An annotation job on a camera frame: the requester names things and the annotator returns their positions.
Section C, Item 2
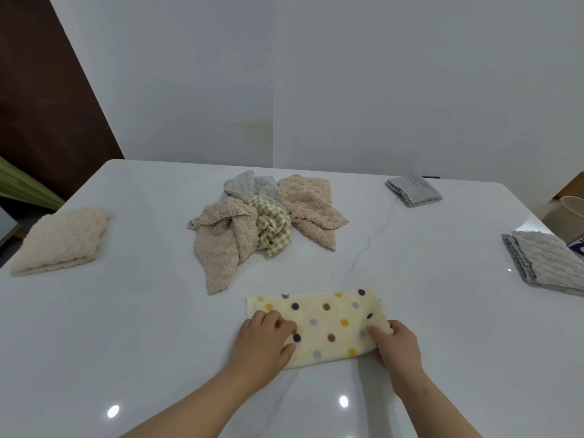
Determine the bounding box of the brown wooden door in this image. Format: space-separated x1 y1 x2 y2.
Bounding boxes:
0 0 125 202

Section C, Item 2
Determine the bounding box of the beige towel with scalloped edge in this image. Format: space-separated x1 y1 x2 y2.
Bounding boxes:
277 174 350 252

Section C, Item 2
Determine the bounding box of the person's right forearm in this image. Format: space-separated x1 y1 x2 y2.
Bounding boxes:
396 375 483 438

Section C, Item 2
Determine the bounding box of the crumpled grey-blue towel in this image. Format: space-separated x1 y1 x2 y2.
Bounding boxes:
223 170 284 211

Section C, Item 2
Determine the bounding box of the folded grey wavy towel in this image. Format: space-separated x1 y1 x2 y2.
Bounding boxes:
501 230 584 297

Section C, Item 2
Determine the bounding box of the cream polka dot towel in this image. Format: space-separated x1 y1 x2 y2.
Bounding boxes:
246 289 395 371

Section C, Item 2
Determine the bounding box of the crumpled beige textured towel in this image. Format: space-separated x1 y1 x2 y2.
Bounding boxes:
186 197 262 296

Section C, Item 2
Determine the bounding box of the person's left forearm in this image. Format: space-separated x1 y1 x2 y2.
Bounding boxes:
120 364 262 438

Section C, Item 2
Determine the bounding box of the wooden-edged white board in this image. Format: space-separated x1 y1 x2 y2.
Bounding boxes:
0 207 24 253

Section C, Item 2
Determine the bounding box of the person's right hand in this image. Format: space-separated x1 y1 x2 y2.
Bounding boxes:
366 319 426 398

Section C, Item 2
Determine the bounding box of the folded grey dotted towel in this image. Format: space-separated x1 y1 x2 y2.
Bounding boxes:
385 173 443 208

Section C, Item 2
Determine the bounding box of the person's left hand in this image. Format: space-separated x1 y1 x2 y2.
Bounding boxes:
227 309 298 387

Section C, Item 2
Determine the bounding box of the green checked towel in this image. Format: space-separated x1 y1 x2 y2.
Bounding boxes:
248 196 293 258

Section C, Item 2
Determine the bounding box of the green ribbed object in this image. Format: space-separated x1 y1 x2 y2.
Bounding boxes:
0 156 65 211

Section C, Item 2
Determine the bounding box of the folded cream fluffy towel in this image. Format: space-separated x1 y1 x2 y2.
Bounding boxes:
10 207 112 277

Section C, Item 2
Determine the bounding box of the beige plastic bin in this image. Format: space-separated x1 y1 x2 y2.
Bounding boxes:
542 195 584 244

